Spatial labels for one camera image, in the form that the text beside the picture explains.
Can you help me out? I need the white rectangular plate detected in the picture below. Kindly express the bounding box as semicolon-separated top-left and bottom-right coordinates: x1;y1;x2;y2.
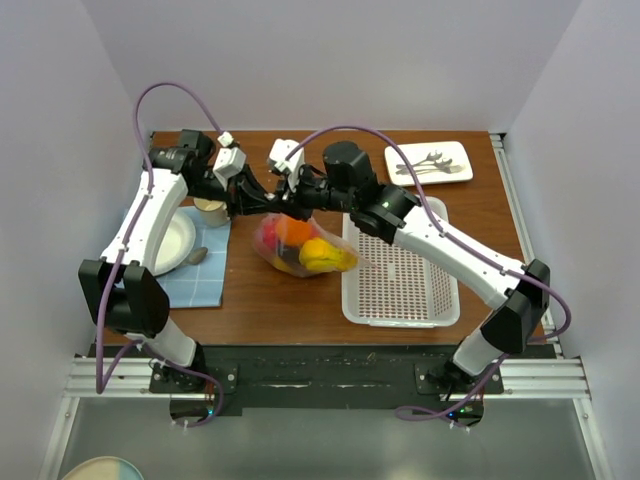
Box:
384;141;473;187

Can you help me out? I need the pastel round plate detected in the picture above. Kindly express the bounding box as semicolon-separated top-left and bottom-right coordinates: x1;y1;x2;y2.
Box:
62;456;144;480

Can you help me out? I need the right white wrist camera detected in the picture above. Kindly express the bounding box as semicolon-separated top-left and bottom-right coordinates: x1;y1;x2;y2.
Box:
267;139;304;189

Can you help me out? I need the fake red apple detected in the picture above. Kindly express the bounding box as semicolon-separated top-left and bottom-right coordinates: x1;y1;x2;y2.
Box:
257;221;279;252

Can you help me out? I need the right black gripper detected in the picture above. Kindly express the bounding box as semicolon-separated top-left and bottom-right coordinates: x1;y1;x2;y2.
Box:
270;160;357;221

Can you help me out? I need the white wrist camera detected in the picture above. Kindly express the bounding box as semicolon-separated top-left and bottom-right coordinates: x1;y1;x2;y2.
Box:
213;147;246;184
267;139;304;189

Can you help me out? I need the blue checkered cloth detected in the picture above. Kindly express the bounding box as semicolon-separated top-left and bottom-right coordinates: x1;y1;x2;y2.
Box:
155;207;231;309

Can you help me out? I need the silver spoon on plate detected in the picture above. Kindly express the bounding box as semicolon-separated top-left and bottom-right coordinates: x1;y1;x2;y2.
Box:
405;150;450;175
395;159;453;175

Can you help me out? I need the white plastic basket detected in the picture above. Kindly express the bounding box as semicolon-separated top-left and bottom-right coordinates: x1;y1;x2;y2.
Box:
341;215;460;329

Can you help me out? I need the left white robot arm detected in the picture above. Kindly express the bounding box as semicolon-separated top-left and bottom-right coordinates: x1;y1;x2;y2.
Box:
78;130;268;393

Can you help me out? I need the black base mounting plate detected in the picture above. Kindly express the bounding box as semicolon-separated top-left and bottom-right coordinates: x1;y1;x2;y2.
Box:
103;345;555;423

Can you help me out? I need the white round plate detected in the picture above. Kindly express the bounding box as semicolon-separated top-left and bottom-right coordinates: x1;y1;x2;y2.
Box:
153;208;196;276

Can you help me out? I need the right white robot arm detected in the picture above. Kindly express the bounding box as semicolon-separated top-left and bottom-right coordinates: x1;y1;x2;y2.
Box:
268;139;550;393

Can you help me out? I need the fake orange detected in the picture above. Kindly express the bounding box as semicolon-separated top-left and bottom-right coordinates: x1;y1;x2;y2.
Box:
275;216;314;247

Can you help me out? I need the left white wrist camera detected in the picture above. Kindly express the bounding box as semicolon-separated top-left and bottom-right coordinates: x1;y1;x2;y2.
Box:
213;147;246;184

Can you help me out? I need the aluminium rail frame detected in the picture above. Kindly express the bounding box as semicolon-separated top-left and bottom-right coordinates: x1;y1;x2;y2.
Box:
38;356;614;479

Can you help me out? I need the beige mug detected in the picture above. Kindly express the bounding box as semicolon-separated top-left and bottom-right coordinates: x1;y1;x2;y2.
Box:
193;198;230;228

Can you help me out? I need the fake yellow lemon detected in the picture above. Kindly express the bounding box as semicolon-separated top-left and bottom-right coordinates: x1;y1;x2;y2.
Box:
299;237;358;273

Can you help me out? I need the clear zip top bag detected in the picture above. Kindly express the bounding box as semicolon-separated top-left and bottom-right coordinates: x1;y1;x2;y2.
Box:
252;213;374;278

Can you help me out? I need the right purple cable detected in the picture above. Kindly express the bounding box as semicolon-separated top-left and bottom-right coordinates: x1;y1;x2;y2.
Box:
285;124;572;427

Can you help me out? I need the silver spoon on cloth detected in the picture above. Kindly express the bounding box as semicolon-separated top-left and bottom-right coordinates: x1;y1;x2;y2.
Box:
180;247;208;266

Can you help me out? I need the silver fork on plate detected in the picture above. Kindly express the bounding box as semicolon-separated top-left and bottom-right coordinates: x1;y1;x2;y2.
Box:
412;163;465;176

